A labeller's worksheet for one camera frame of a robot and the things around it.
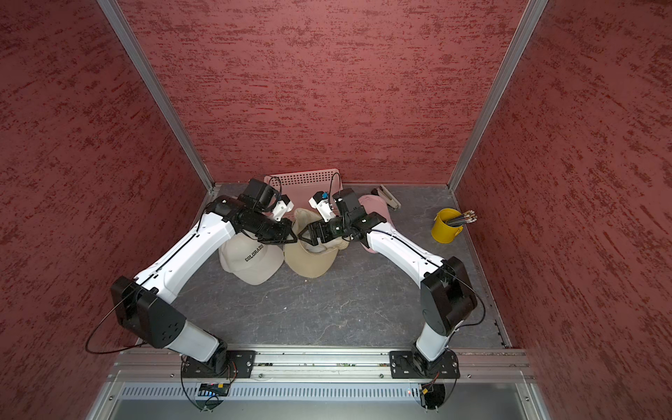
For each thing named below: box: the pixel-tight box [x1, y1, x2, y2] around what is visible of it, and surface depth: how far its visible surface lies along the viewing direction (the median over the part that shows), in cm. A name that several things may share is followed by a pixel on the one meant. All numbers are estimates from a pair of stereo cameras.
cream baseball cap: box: [218, 231, 285, 286], surface depth 94 cm
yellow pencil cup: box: [430, 208, 464, 245], surface depth 98 cm
